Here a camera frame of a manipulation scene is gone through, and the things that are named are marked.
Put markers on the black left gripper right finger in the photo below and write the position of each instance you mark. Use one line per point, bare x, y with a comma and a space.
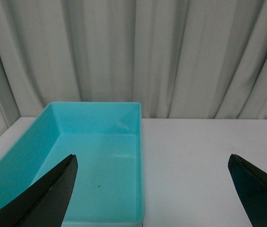
250, 183

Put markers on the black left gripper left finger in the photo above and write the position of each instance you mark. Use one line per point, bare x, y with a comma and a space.
44, 203

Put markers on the teal plastic storage bin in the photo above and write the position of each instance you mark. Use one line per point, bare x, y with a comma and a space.
106, 138

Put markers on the grey-white pleated curtain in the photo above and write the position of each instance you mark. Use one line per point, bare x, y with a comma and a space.
187, 59

